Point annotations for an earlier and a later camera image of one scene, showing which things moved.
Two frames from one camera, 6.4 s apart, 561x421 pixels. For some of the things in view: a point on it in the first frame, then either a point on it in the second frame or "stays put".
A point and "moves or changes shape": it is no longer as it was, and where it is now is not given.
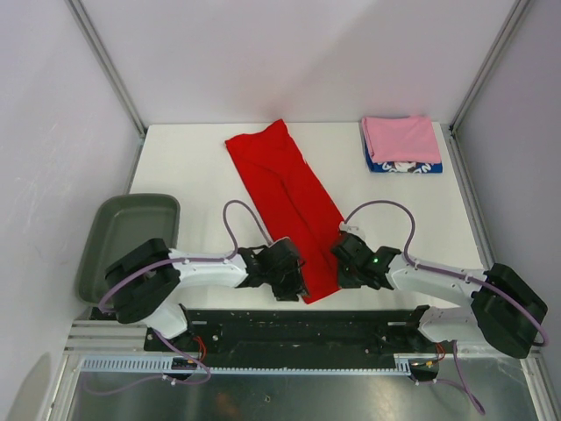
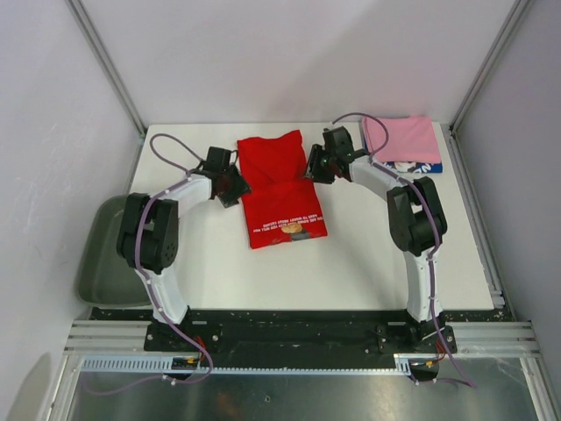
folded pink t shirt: x=408 y=139 stays put
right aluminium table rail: x=467 y=196 stays put
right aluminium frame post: x=514 y=17 stays put
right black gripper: x=346 y=283 -> x=314 y=169
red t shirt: x=293 y=203 moves or changes shape
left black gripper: x=295 y=285 -> x=240 y=188
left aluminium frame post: x=101 y=46 stays put
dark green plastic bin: x=123 y=223 stays put
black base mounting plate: x=298 y=338 stays put
